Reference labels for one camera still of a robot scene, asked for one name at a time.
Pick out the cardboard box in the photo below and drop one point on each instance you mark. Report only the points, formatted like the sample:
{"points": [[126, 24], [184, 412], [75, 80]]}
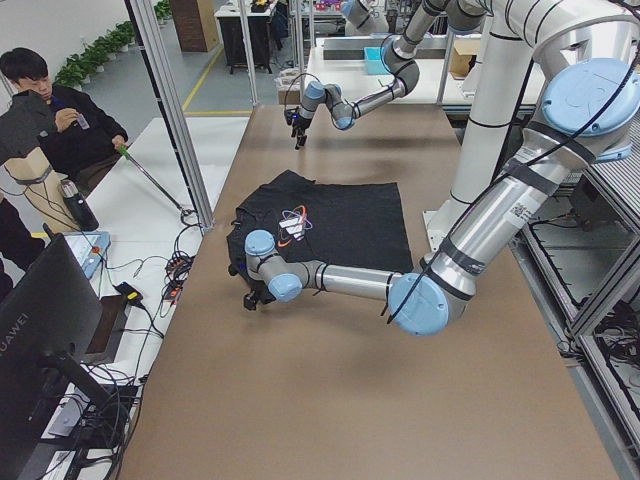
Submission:
{"points": [[463, 57]]}

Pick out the grey orange usb hub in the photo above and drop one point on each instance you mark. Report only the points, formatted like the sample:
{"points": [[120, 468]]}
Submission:
{"points": [[171, 294], [178, 265]]}

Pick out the black thermos bottle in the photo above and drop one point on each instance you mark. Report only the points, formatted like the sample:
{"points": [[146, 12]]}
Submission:
{"points": [[78, 207]]}

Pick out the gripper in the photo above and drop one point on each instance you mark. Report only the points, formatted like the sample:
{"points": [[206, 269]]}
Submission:
{"points": [[256, 294], [301, 126]]}

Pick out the teach pendant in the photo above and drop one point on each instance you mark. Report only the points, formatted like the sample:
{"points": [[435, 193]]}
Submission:
{"points": [[89, 249]]}

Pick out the black printed t-shirt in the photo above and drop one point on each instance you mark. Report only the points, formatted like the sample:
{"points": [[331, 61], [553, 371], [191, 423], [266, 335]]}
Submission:
{"points": [[349, 225]]}

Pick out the seated person in black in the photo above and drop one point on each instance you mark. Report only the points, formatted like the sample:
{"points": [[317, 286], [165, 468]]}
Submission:
{"points": [[86, 142]]}

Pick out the aluminium frame post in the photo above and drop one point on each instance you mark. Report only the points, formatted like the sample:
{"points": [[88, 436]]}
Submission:
{"points": [[149, 40]]}

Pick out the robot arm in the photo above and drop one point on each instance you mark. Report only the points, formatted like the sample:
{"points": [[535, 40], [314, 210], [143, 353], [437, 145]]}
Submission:
{"points": [[397, 54], [424, 303]]}

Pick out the reacher grabber tool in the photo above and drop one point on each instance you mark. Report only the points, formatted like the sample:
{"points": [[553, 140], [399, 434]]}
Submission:
{"points": [[184, 212]]}

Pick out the black yellow-labelled power adapter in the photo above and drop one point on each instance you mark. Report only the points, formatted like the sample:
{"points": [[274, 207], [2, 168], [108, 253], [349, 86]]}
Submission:
{"points": [[132, 294]]}

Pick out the black Huawei monitor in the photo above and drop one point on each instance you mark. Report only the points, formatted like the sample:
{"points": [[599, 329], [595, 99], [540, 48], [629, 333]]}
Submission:
{"points": [[47, 322]]}

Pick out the blue plastic bin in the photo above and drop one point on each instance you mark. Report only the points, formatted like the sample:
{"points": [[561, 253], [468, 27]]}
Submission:
{"points": [[374, 58]]}

